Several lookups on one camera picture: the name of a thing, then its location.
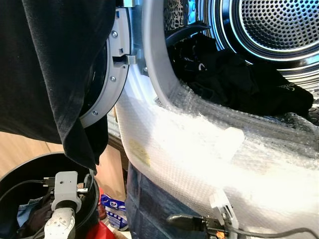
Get black clothes pile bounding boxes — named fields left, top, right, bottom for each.
left=167, top=32, right=315, bottom=119

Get perforated steel washer drum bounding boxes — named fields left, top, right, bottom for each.
left=165, top=0, right=319, bottom=96

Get grey rubber door gasket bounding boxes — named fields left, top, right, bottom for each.
left=142, top=0, right=200, bottom=108

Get blue denim jeans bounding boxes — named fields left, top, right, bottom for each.
left=125, top=163, right=212, bottom=239

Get grey round washer door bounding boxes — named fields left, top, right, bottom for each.
left=79, top=7, right=138, bottom=130

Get blue and white package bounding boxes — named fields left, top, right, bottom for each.
left=100, top=194, right=128, bottom=231

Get red plastic container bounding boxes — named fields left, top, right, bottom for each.
left=97, top=187, right=108, bottom=221

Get black hanging garment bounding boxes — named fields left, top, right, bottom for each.
left=0, top=0, right=118, bottom=173

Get black round laundry basket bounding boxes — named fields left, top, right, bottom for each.
left=0, top=152, right=100, bottom=239

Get blue cloth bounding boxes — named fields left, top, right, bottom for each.
left=16, top=198, right=46, bottom=228

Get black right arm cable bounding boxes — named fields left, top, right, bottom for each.
left=166, top=214, right=319, bottom=239

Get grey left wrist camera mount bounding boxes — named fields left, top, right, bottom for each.
left=51, top=171, right=83, bottom=213

